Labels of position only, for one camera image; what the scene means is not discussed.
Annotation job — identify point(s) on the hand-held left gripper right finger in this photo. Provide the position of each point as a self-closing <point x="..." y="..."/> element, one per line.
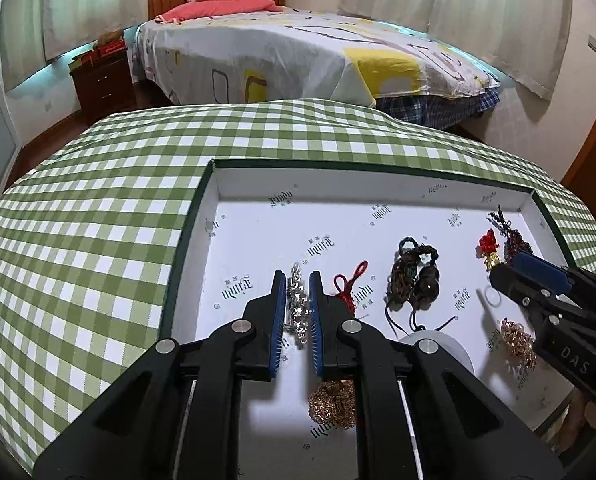
<point x="315" y="325"/>

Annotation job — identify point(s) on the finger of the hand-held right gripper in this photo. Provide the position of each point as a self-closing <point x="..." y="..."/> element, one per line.
<point x="543" y="270"/>
<point x="520" y="290"/>

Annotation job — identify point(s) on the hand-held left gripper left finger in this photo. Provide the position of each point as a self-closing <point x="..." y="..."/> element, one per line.
<point x="278" y="325"/>

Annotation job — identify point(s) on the silver rhinestone brooch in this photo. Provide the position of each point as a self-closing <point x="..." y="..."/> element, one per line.
<point x="298" y="310"/>

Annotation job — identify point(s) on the red knot gold ingot charm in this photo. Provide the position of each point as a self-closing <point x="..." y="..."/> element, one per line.
<point x="345" y="285"/>

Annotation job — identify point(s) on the rose gold fan brooch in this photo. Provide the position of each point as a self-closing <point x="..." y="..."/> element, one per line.
<point x="515" y="340"/>

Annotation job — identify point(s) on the red knot gold frog charm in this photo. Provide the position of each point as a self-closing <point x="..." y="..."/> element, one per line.
<point x="489" y="242"/>

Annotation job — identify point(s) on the pale jade bangle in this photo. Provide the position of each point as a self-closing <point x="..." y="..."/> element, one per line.
<point x="453" y="347"/>

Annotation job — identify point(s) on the dark green tray box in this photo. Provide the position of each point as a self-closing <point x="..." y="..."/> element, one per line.
<point x="258" y="230"/>

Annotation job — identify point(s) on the person's right hand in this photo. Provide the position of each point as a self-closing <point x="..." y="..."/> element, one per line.
<point x="590" y="412"/>

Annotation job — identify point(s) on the gold filigree brooch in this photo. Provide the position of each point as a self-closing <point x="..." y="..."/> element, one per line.
<point x="333" y="402"/>

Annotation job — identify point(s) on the brown wooden door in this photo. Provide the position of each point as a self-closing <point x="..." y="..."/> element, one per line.
<point x="595" y="160"/>

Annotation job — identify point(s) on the bed with patterned sheet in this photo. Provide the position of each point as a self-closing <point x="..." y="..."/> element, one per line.
<point x="288" y="55"/>

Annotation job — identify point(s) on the dark wooden nightstand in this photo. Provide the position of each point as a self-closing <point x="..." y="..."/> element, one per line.
<point x="105" y="85"/>

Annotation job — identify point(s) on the red box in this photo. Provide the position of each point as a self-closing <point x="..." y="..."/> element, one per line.
<point x="110" y="50"/>

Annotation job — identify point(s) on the pink pillow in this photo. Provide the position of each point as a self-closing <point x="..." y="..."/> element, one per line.
<point x="212" y="9"/>

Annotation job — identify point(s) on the wall switch plate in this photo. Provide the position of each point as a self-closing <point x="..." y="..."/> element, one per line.
<point x="594" y="43"/>

